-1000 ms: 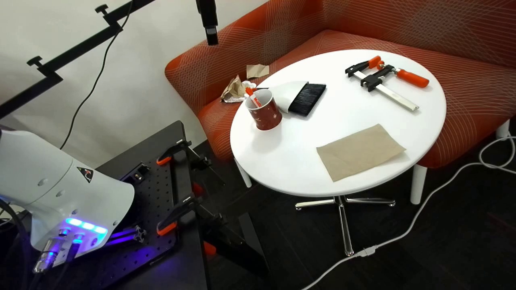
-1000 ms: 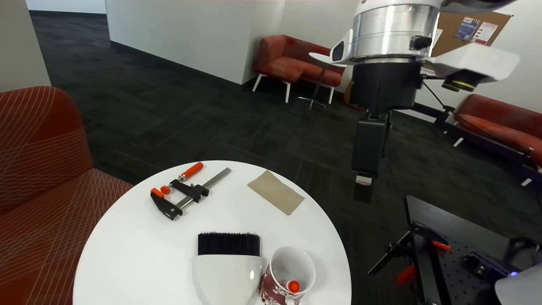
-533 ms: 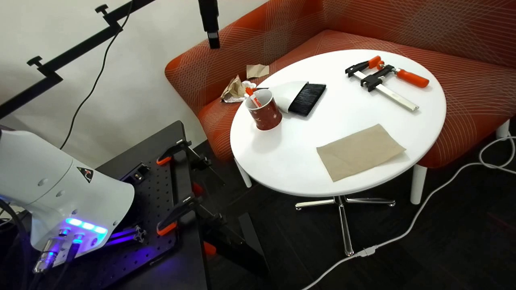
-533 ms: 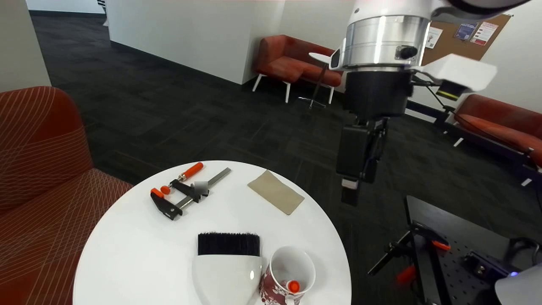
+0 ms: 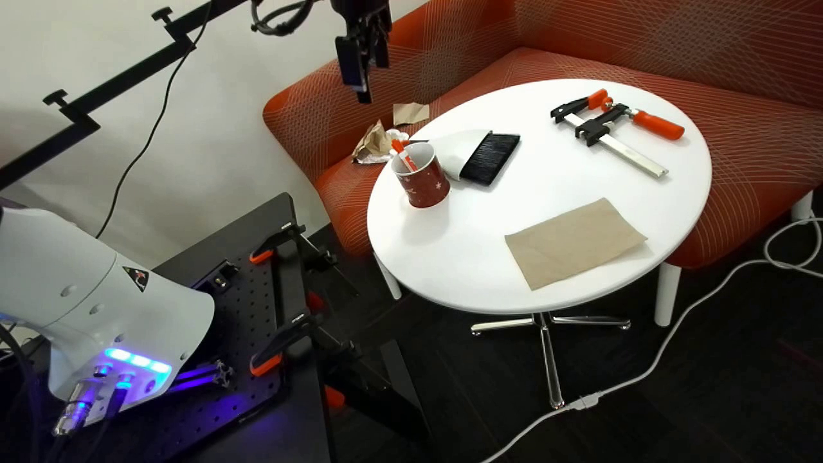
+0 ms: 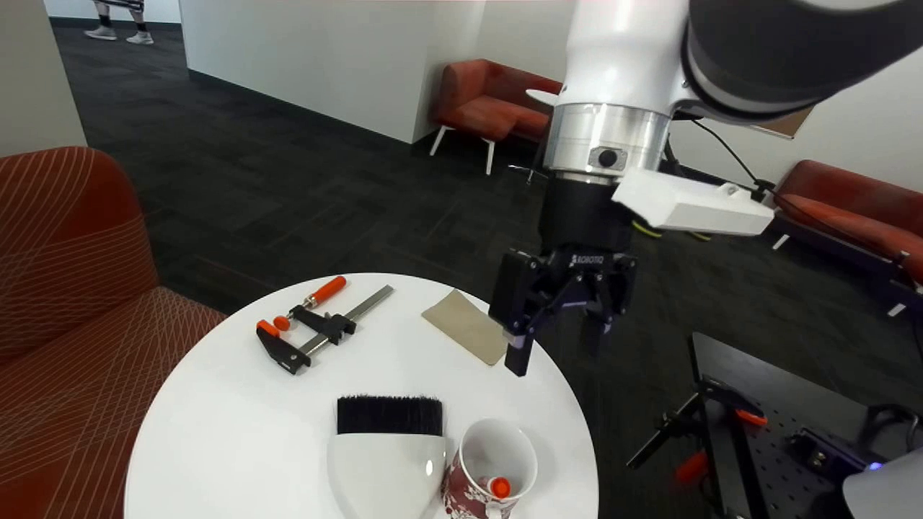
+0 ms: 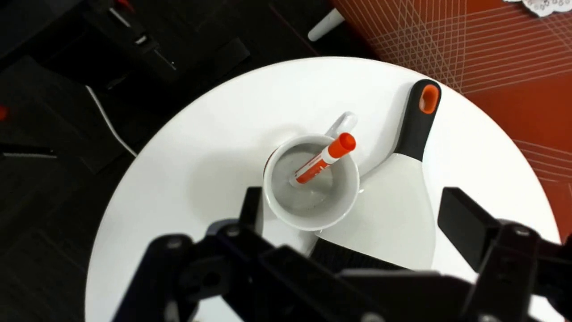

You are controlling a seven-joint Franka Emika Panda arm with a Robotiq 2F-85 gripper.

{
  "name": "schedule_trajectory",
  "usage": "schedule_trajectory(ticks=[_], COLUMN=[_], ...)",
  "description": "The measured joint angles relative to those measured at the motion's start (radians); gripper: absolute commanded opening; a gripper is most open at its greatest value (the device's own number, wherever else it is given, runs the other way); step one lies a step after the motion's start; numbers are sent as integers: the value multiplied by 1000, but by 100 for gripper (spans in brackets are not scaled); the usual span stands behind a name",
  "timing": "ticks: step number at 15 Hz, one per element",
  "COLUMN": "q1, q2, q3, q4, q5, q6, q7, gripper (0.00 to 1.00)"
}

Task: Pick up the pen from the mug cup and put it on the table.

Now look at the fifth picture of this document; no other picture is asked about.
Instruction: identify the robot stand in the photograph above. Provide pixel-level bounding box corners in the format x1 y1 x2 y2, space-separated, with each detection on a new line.
0 192 433 463

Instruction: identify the orange and white pen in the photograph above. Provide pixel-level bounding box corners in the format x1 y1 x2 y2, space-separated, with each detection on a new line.
392 138 419 173

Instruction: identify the small brown paper piece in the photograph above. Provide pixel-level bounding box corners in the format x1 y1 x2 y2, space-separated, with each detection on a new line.
392 101 431 127

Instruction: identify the orange patterned sofa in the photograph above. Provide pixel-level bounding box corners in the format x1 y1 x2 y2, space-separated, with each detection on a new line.
262 0 823 327

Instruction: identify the bar clamp with orange handle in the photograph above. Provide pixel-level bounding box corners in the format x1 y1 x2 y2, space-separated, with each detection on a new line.
550 88 686 179

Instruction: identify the white cable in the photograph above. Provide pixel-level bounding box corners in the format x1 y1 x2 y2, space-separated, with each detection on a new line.
481 208 823 463

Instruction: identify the crumpled brown paper wrapper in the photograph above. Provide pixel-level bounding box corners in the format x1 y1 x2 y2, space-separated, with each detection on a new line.
351 120 395 165

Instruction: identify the red mug with white stars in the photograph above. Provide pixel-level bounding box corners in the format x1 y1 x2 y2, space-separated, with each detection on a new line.
390 142 451 209

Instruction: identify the black and orange spring clamp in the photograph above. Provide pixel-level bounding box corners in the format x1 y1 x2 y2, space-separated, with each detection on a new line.
249 222 307 266
249 313 323 377

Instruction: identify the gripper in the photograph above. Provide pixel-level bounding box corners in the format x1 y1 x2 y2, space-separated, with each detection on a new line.
330 0 393 105

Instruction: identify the brown paper sheet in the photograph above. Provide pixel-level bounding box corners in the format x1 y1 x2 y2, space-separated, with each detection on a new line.
504 197 649 292

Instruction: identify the black cable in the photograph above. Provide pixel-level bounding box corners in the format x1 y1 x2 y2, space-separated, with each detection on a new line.
95 0 214 240

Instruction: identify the white brush with black bristles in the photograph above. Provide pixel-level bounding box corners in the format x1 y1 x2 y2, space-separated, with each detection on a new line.
427 129 521 187

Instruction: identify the black boom stand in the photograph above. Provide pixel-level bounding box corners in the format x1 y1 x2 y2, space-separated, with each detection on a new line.
0 0 253 191

